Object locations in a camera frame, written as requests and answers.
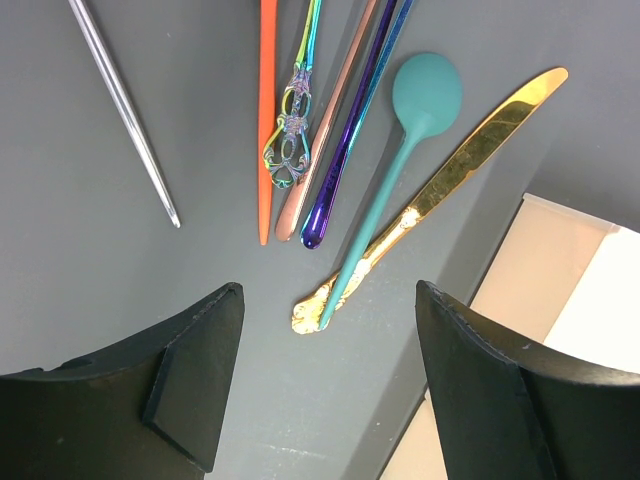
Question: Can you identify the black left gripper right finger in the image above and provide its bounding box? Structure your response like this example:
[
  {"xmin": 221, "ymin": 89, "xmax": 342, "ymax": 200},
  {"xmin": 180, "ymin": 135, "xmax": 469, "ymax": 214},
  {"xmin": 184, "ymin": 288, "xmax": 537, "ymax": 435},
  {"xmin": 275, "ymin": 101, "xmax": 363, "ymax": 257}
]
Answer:
[{"xmin": 415, "ymin": 280, "xmax": 639, "ymax": 479}]

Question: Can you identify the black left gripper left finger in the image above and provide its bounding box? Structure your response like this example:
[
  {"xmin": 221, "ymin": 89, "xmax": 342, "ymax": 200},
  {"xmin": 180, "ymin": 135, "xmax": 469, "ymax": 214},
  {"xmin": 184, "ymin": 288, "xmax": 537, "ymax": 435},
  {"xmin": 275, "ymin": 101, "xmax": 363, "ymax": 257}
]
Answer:
[{"xmin": 1, "ymin": 282, "xmax": 244, "ymax": 479}]

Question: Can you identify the rose copper spoon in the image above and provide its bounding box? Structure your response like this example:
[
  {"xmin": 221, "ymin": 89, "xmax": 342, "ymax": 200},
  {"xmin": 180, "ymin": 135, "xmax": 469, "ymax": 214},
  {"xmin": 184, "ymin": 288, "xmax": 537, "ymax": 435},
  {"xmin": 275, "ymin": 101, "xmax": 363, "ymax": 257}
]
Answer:
[{"xmin": 275, "ymin": 1, "xmax": 377, "ymax": 242}]

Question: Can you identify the teal silicone spoon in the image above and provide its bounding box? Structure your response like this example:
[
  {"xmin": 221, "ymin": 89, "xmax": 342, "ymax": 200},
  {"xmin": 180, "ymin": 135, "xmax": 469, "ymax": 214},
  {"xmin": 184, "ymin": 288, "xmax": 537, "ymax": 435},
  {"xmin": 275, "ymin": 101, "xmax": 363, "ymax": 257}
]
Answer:
[{"xmin": 318, "ymin": 53, "xmax": 463, "ymax": 330}]

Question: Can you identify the cream divided utensil box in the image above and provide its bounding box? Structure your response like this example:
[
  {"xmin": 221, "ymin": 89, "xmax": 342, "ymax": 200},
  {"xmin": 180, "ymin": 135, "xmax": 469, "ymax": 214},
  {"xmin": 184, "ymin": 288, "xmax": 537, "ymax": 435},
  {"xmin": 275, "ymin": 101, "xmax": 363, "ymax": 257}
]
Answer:
[{"xmin": 382, "ymin": 194, "xmax": 639, "ymax": 479}]

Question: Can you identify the gold butter knife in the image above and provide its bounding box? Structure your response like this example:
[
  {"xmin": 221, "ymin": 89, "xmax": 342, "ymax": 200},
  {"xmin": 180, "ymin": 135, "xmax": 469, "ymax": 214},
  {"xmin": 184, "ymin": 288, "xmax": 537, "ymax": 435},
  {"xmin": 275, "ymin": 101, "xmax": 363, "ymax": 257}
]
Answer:
[{"xmin": 291, "ymin": 67, "xmax": 570, "ymax": 336}]

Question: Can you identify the iridescent blue purple spoon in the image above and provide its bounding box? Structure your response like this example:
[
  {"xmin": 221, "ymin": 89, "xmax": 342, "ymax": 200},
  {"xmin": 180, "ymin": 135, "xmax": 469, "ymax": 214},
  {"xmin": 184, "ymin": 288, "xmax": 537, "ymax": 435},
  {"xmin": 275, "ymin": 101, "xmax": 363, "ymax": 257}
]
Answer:
[{"xmin": 300, "ymin": 0, "xmax": 412, "ymax": 249}]

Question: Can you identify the silver round ladle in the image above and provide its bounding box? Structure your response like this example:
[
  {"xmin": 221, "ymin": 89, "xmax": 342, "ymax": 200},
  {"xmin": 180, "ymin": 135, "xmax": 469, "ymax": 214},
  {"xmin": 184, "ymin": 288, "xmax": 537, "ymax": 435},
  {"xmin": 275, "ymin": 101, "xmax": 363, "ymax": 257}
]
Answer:
[{"xmin": 68, "ymin": 0, "xmax": 181, "ymax": 229}]

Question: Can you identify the orange silicone spoon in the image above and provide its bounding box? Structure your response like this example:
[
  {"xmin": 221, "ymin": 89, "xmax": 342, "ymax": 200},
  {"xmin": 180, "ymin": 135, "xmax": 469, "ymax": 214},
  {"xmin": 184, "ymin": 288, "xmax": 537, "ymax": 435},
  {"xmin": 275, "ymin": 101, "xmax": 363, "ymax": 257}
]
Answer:
[{"xmin": 257, "ymin": 0, "xmax": 278, "ymax": 245}]

